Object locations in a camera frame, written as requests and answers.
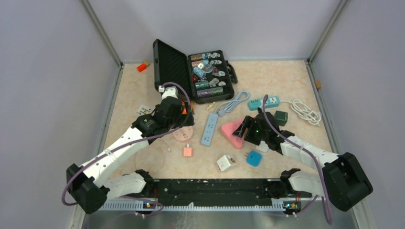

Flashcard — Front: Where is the white coiled cable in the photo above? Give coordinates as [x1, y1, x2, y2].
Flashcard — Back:
[280, 99, 322, 127]

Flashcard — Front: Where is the open black carrying case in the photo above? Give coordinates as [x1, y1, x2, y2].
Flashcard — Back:
[153, 39, 238, 104]

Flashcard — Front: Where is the white cartoon plug adapter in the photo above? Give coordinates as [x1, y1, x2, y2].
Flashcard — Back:
[216, 155, 236, 172]

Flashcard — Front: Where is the small white plastic connector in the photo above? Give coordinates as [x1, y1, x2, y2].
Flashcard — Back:
[206, 102, 216, 110]

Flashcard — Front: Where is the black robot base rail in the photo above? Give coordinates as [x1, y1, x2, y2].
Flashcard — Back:
[129, 178, 312, 207]

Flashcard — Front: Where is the white charger plug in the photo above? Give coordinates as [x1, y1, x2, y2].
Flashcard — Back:
[256, 141, 269, 152]

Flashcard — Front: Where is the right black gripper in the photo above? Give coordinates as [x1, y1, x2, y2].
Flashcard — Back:
[233, 115, 268, 146]

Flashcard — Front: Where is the white multi-hole adapter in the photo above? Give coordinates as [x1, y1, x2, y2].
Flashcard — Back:
[136, 104, 154, 115]

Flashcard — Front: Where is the round pink power socket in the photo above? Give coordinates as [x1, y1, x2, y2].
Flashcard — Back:
[172, 126, 193, 143]

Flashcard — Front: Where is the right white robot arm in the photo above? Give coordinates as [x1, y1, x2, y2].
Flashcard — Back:
[232, 109, 373, 211]

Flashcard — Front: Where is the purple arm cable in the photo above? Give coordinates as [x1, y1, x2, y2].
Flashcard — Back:
[61, 82, 192, 219]
[261, 94, 333, 226]

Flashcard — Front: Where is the light blue coiled cable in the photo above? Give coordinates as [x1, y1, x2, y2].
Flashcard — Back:
[214, 91, 251, 117]

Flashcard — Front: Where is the blue charger plug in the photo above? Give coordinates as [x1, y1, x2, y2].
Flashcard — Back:
[245, 150, 262, 167]

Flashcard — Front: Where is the light blue power strip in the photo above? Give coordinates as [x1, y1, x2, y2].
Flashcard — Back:
[201, 113, 219, 146]

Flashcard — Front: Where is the pink triangular power socket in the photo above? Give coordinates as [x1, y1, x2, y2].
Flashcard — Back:
[220, 119, 243, 149]

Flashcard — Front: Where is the dark green cube plug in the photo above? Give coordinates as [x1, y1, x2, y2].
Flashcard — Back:
[274, 110, 288, 126]

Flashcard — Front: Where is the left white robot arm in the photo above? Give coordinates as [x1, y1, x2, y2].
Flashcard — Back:
[61, 82, 192, 214]

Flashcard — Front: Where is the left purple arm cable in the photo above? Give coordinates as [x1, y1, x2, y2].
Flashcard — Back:
[61, 82, 192, 219]

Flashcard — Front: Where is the red small block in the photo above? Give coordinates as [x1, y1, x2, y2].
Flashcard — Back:
[137, 63, 148, 73]

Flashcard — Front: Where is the small salmon charger plug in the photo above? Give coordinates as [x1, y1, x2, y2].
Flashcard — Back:
[182, 143, 193, 159]

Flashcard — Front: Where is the orange tape dispenser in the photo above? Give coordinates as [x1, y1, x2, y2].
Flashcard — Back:
[181, 101, 194, 115]

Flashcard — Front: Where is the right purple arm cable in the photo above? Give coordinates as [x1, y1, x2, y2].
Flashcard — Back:
[261, 94, 333, 226]

